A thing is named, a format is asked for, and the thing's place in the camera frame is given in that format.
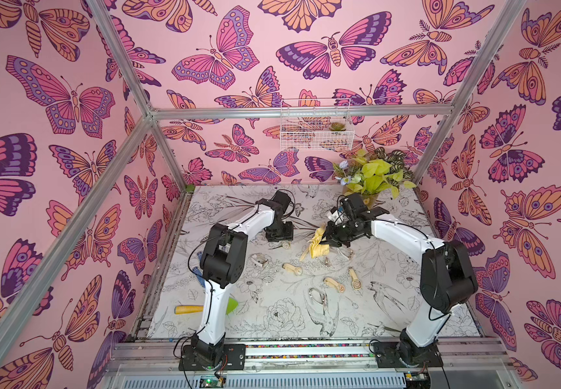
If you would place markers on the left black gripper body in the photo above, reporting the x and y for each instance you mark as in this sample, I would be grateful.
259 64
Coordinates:
284 232

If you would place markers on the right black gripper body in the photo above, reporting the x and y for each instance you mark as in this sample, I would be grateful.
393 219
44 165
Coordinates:
338 233

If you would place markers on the yellow cleaning cloth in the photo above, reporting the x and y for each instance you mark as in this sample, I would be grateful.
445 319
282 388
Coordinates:
316 247

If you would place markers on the square silver face watch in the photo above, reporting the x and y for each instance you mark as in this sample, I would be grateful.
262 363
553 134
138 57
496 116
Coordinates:
317 296

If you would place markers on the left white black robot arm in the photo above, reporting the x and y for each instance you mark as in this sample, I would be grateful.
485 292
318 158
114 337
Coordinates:
222 263

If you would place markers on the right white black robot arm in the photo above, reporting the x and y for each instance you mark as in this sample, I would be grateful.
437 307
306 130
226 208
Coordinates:
447 277

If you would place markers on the potted green leafy plant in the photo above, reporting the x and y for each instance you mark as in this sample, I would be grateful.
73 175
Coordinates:
371 173

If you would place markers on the green yellow toy shovel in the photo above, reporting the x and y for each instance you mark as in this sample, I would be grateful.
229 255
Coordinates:
190 309

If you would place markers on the white strap watch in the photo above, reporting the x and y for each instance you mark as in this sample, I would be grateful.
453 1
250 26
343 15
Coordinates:
346 253

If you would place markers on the white wire basket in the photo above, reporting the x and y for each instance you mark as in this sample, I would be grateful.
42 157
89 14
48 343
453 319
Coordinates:
316 128

